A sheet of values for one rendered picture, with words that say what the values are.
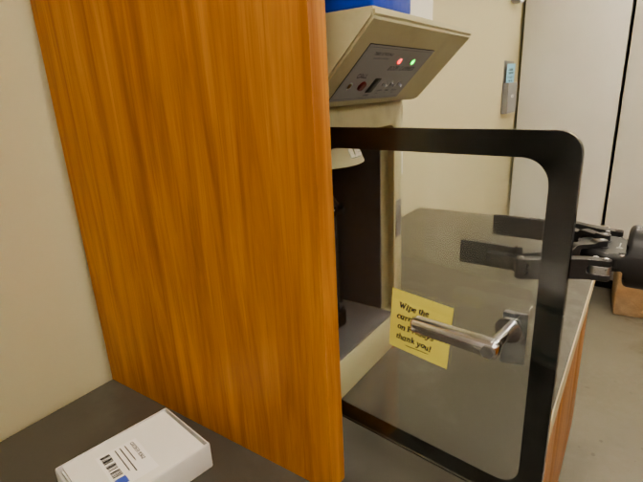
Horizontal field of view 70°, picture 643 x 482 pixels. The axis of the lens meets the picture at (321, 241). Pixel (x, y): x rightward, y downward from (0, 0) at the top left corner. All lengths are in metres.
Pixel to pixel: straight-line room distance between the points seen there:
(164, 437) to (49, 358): 0.29
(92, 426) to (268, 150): 0.56
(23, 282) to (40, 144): 0.22
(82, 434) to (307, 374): 0.42
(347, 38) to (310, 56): 0.08
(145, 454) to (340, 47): 0.57
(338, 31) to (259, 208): 0.21
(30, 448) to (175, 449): 0.25
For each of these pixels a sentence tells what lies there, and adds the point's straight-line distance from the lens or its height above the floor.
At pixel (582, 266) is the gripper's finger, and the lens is 0.60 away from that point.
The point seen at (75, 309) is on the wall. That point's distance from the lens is 0.93.
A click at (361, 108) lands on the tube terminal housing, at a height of 1.40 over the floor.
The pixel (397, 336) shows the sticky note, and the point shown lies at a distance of 0.56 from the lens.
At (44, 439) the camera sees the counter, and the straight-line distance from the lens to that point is 0.89.
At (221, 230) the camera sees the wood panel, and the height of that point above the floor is 1.27.
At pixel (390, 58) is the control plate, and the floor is 1.46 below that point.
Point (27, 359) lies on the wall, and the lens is 0.92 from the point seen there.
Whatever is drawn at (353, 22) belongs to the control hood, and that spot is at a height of 1.50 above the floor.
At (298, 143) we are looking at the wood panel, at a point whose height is 1.38.
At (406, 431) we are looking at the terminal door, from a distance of 0.63.
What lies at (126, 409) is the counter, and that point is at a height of 0.94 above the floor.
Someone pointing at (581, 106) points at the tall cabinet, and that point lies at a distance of 3.59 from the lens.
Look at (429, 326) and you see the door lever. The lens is 0.47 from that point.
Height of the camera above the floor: 1.43
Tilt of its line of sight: 18 degrees down
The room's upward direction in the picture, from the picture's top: 3 degrees counter-clockwise
